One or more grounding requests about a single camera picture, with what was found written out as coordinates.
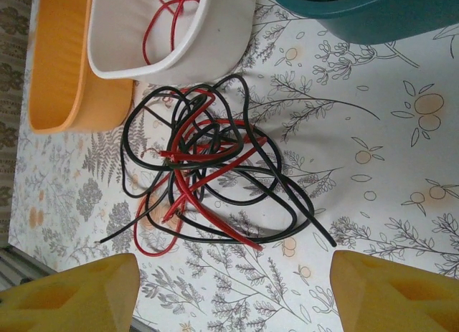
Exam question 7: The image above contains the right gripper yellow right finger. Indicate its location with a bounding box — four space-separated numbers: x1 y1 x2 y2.
329 250 459 332

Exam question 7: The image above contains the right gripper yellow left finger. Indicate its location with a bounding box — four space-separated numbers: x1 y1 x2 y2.
0 252 141 332

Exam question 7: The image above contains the thin black cable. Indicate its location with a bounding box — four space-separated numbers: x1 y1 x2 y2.
95 131 316 245

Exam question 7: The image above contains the thin red cable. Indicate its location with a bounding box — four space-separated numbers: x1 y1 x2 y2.
142 0 202 66
134 87 187 257

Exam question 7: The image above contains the thick black cable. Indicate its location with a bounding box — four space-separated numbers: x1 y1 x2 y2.
171 73 338 247

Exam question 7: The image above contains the thick red cable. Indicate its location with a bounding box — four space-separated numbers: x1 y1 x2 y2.
171 90 218 157
163 159 265 252

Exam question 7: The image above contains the red cable with bare end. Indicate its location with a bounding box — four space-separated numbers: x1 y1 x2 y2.
141 136 268 168

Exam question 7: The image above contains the floral printed tablecloth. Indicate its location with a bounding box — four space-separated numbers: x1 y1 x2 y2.
6 0 459 332

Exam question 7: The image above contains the orange plastic bin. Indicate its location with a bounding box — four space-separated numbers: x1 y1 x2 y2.
27 0 134 134

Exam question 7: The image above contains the teal plastic bin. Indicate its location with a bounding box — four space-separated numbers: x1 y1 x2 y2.
267 0 459 46

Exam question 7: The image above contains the white plastic bin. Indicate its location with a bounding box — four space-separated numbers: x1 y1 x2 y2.
87 0 260 85

